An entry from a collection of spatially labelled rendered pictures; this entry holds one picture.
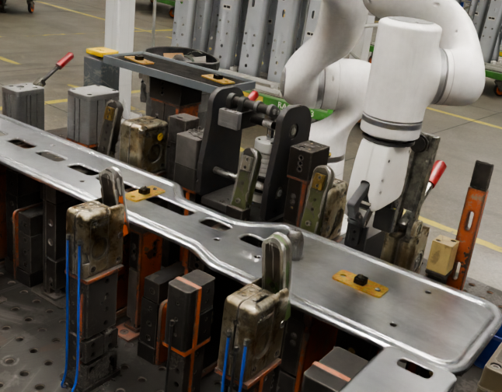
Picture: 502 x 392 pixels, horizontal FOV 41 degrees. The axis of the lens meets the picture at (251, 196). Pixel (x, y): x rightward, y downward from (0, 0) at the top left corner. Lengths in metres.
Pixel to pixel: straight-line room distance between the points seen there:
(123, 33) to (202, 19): 1.22
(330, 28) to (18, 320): 0.88
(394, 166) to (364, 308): 0.21
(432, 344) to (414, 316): 0.07
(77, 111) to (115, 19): 3.61
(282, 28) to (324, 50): 4.27
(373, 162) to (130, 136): 0.67
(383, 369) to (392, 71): 0.38
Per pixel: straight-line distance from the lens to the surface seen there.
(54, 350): 1.37
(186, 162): 1.41
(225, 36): 6.07
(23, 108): 1.78
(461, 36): 0.99
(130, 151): 1.47
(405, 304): 1.03
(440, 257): 1.11
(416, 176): 1.14
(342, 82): 1.56
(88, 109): 1.55
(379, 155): 0.93
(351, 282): 1.05
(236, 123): 1.31
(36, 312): 1.49
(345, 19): 1.40
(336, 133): 1.59
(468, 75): 0.95
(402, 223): 1.15
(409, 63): 0.91
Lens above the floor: 1.49
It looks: 22 degrees down
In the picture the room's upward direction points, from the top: 7 degrees clockwise
